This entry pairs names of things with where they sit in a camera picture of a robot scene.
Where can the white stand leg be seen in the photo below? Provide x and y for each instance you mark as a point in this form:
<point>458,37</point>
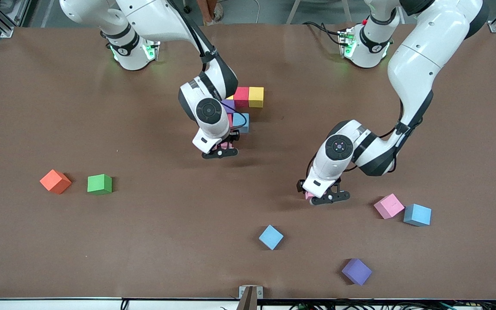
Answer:
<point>294,12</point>
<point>348,9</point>

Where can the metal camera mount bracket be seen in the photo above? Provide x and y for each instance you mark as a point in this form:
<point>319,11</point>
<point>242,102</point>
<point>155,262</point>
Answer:
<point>260,291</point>

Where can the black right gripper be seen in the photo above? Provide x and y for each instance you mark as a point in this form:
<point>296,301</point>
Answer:
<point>234,136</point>

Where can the purple foam block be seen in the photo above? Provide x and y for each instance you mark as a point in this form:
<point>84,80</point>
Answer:
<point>356,271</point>
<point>229,107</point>

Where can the person leg with sneaker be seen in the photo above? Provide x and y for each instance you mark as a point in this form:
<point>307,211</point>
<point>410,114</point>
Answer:
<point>210,10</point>

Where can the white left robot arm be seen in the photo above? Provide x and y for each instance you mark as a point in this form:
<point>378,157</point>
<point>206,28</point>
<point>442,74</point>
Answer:
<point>424,51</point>

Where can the brown table cover sheet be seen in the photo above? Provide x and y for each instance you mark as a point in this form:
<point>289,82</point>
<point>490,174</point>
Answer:
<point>230,193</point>

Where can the blue foam block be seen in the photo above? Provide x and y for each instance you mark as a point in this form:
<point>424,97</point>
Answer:
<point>240,120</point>
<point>271,237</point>
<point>417,215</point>

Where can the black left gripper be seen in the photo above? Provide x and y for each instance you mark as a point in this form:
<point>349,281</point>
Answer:
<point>301,186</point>

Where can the red foam block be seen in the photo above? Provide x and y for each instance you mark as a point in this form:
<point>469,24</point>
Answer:
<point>242,95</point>
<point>230,120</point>

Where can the orange foam block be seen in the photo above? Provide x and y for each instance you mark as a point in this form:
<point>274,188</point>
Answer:
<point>55,181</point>

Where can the pink foam block with slit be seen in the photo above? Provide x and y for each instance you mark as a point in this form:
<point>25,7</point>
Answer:
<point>389,206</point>

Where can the green foam block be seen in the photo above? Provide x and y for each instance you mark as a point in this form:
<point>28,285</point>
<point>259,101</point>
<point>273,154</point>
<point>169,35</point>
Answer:
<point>99,184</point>

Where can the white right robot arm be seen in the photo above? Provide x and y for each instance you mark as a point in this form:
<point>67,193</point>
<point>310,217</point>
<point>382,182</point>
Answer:
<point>153,17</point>

